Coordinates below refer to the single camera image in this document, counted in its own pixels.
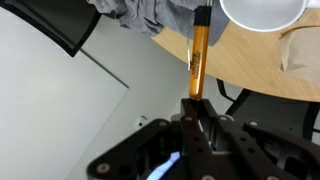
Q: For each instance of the white cup with green band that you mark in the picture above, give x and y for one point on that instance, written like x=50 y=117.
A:
x=263 y=13

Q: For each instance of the black mesh office chair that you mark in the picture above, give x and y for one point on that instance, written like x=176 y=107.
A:
x=56 y=20
x=273 y=106

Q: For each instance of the gray sweatshirt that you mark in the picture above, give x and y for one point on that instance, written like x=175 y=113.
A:
x=156 y=15

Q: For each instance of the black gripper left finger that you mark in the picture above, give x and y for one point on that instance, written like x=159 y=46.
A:
x=186 y=140

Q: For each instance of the white wall thermostat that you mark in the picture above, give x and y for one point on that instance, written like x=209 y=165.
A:
x=141 y=121

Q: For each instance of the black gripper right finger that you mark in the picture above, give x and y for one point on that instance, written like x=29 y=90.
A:
x=240 y=146

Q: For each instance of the orange pen with black grip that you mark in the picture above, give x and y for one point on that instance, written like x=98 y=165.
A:
x=199 y=60

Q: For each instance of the brown paper napkin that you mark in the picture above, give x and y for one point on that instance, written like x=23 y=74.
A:
x=301 y=53

